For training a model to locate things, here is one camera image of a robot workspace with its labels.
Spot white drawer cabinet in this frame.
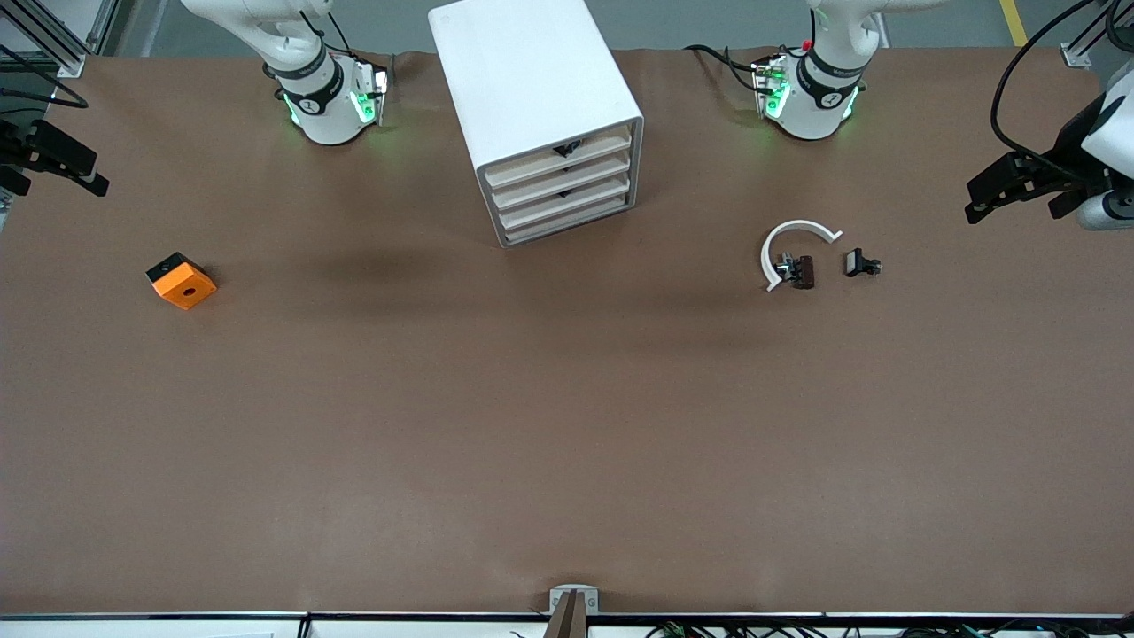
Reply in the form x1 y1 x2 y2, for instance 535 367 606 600
428 0 645 249

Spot aluminium profile with foot plate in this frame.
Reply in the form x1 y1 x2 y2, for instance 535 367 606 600
0 0 87 78
1060 0 1119 69

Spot orange box with hole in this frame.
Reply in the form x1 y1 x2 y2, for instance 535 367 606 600
146 253 218 311

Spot brown block with metal clip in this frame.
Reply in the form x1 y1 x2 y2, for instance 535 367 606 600
775 253 816 291

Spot left base connector box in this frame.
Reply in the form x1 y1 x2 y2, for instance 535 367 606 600
751 53 791 121

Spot base connector box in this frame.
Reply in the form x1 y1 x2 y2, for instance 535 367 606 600
751 53 791 121
350 58 391 127

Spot right base connector box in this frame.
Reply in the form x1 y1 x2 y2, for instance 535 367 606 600
350 58 391 127

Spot brown paper table cover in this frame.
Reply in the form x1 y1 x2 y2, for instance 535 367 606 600
0 46 1134 617

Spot plain aluminium frame post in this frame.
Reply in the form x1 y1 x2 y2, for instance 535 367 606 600
86 0 120 56

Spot white curved plastic ring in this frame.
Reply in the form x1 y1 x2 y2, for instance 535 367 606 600
760 219 844 293

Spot black base cable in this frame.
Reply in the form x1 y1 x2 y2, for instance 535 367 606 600
685 43 765 92

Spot white table edge rail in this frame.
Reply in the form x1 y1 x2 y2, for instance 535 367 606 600
0 611 1134 638

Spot white drawer with small handle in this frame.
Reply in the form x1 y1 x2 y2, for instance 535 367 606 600
496 173 633 230

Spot tangled black green cables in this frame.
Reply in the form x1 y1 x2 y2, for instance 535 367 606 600
642 620 1134 638

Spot grey metal bracket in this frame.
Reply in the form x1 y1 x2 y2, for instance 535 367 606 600
549 585 600 615

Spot brown wedge post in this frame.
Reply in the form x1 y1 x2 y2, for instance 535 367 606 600
545 591 588 638

